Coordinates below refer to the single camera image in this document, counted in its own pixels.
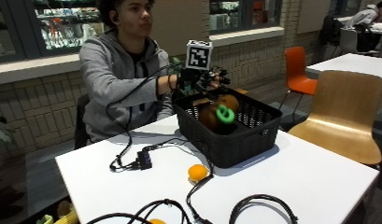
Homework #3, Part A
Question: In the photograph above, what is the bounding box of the orange plastic chair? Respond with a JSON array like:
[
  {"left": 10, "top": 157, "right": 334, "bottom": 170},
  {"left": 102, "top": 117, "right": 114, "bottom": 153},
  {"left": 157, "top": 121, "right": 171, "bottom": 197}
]
[{"left": 277, "top": 46, "right": 320, "bottom": 110}]

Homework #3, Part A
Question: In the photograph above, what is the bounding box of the yellow toy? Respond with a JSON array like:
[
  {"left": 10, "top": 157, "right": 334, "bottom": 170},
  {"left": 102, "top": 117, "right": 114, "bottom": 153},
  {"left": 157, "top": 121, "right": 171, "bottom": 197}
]
[{"left": 35, "top": 200, "right": 80, "bottom": 224}]

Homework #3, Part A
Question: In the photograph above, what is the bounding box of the green ring toy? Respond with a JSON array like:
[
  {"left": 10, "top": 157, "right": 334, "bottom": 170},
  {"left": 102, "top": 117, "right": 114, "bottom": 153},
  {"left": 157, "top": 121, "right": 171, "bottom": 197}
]
[{"left": 216, "top": 105, "right": 237, "bottom": 125}]

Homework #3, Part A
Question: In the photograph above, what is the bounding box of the light wooden chair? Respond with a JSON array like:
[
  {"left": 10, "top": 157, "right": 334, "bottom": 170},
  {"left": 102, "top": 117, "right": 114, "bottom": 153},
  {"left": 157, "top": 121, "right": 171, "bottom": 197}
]
[{"left": 286, "top": 69, "right": 382, "bottom": 166}]

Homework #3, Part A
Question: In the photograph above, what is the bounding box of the the person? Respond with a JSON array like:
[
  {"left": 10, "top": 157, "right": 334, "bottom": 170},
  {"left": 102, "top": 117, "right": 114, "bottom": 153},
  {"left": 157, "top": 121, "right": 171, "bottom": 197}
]
[{"left": 78, "top": 0, "right": 184, "bottom": 144}]

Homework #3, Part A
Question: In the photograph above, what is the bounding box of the black looped cable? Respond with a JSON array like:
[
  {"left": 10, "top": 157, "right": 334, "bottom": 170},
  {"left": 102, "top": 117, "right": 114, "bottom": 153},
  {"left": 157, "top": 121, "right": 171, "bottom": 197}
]
[
  {"left": 228, "top": 193, "right": 300, "bottom": 224},
  {"left": 86, "top": 198, "right": 193, "bottom": 224}
]

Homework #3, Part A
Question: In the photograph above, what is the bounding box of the white marker cube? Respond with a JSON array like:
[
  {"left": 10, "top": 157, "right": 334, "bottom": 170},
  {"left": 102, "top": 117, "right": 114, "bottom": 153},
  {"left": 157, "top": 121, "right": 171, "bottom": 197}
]
[{"left": 184, "top": 39, "right": 215, "bottom": 71}]

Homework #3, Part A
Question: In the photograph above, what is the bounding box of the white table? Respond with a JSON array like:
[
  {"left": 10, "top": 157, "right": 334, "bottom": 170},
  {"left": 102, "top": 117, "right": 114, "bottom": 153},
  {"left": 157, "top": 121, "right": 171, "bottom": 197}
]
[{"left": 305, "top": 52, "right": 382, "bottom": 87}]

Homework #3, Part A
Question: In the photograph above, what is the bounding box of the brown plush toy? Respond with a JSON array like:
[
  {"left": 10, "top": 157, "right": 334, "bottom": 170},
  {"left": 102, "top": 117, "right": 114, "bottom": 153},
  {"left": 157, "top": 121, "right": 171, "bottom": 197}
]
[{"left": 197, "top": 94, "right": 240, "bottom": 132}]

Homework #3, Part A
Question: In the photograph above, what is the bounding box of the black glove cable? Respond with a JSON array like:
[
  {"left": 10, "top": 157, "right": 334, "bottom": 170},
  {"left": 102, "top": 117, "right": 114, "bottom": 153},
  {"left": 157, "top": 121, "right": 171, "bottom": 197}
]
[{"left": 106, "top": 63, "right": 184, "bottom": 172}]

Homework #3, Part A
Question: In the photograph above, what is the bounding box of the black plastic basket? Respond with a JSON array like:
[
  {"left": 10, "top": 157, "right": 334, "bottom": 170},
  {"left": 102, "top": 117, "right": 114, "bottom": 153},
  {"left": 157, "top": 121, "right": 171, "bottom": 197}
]
[{"left": 172, "top": 88, "right": 284, "bottom": 169}]

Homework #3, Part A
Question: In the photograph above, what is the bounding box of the black backpack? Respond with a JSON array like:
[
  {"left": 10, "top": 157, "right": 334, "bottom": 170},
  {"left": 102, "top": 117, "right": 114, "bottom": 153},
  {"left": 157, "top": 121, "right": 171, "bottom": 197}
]
[{"left": 317, "top": 15, "right": 345, "bottom": 47}]

